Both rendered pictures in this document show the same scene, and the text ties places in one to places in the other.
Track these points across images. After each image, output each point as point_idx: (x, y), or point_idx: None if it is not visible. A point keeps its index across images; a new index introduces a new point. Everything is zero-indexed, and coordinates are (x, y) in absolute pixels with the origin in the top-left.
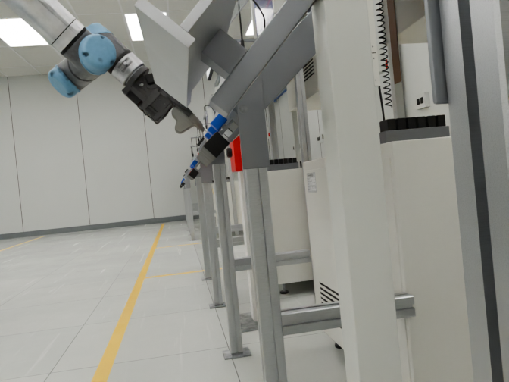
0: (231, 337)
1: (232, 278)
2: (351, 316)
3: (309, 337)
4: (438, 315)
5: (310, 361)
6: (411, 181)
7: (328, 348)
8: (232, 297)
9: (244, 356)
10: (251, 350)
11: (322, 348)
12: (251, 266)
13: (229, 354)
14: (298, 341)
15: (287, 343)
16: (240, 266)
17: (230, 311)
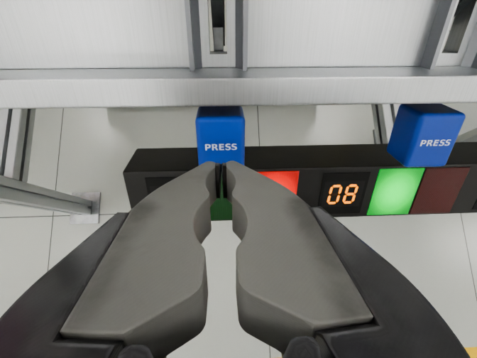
0: (81, 211)
1: (34, 190)
2: None
3: (72, 121)
4: None
5: (147, 138)
6: None
7: (118, 111)
8: (49, 197)
9: (100, 200)
10: (81, 190)
11: (114, 117)
12: (27, 153)
13: (86, 217)
14: (79, 134)
15: (80, 148)
16: (23, 171)
17: (63, 204)
